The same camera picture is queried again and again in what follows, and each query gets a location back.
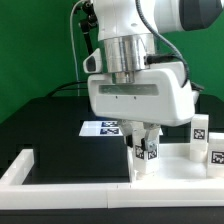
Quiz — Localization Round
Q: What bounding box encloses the white marker base plate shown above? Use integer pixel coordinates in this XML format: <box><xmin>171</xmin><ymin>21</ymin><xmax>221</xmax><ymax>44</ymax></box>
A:
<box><xmin>79</xmin><ymin>119</ymin><xmax>164</xmax><ymax>138</ymax></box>

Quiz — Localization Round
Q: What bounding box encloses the white U-shaped obstacle fence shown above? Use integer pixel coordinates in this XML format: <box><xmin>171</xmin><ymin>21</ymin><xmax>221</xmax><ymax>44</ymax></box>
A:
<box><xmin>0</xmin><ymin>149</ymin><xmax>224</xmax><ymax>210</ymax></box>

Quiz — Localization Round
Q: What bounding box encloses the white square tabletop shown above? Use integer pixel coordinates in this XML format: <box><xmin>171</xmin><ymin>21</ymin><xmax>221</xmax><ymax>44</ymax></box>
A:
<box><xmin>127</xmin><ymin>143</ymin><xmax>224</xmax><ymax>182</ymax></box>

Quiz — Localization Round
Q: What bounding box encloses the black cable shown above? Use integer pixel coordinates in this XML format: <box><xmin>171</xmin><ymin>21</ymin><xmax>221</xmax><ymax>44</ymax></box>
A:
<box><xmin>46</xmin><ymin>81</ymin><xmax>88</xmax><ymax>98</ymax></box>

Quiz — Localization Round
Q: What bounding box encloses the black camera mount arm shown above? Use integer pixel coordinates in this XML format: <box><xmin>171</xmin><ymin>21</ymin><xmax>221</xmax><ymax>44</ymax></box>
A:
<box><xmin>79</xmin><ymin>0</ymin><xmax>98</xmax><ymax>54</ymax></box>

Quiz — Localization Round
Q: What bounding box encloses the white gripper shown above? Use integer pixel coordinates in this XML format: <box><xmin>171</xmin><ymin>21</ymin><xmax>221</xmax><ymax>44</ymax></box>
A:
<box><xmin>88</xmin><ymin>62</ymin><xmax>196</xmax><ymax>152</ymax></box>

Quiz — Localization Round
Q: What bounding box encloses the white cable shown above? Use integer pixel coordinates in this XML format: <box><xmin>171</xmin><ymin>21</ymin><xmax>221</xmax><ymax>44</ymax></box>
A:
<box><xmin>69</xmin><ymin>0</ymin><xmax>88</xmax><ymax>84</ymax></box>

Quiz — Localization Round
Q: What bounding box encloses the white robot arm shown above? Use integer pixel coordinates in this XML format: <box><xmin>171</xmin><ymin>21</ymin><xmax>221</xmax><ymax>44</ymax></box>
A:
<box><xmin>83</xmin><ymin>0</ymin><xmax>224</xmax><ymax>152</ymax></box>

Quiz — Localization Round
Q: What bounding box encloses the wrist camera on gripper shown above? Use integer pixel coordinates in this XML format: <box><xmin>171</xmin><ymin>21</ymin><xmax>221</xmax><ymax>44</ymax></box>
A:
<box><xmin>83</xmin><ymin>48</ymin><xmax>102</xmax><ymax>74</ymax></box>

